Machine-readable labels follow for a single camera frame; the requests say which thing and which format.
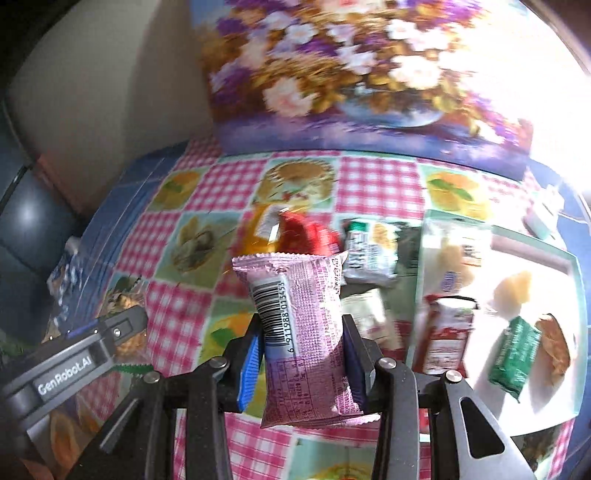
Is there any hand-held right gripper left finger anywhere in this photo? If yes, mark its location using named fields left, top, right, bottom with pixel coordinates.
left=88, top=314, right=264, bottom=480

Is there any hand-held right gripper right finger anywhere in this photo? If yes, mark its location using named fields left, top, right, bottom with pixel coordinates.
left=342, top=314, right=536, bottom=480

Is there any pale round cake packet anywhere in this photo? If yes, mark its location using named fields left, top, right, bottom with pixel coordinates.
left=342, top=288, right=402, bottom=352

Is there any pink snack packet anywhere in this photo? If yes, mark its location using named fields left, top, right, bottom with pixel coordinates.
left=231, top=250, right=382, bottom=430

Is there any red and white snack packet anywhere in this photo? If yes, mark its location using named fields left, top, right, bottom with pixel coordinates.
left=413, top=295, right=476, bottom=377

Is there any green and white snack packet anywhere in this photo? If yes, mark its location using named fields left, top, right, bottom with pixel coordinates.
left=344, top=219, right=419, bottom=284

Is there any yellow snack packet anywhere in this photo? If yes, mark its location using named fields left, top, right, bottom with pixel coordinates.
left=242, top=203, right=289, bottom=257

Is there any shiny red snack packet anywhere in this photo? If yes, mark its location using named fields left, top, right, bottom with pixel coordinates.
left=277, top=210, right=342, bottom=257

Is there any white bun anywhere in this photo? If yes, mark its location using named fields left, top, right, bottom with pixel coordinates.
left=422, top=219, right=492, bottom=301

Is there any dark green snack packet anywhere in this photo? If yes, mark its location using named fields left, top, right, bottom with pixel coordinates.
left=488, top=316, right=543, bottom=401

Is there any yellow jelly cup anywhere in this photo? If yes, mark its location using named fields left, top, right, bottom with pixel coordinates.
left=492, top=272, right=534, bottom=319

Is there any white tray with green rim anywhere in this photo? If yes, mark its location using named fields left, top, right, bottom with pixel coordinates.
left=406, top=210, right=583, bottom=439

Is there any brown snack packet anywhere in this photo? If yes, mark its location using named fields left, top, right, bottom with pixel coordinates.
left=536, top=314, right=575, bottom=391

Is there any crumpled blue white wrapper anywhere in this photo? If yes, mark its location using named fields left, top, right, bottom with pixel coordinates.
left=46, top=235, right=86, bottom=305

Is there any pink checkered tablecloth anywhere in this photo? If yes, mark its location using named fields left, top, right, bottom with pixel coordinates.
left=25, top=138, right=578, bottom=480

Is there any dark blue chair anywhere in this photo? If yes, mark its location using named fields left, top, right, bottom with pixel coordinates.
left=0, top=99, right=86, bottom=296

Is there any white power strip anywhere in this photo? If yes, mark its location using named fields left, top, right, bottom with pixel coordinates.
left=524, top=185, right=566, bottom=238

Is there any flower painting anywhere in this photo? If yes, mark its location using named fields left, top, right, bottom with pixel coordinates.
left=189, top=0, right=536, bottom=178

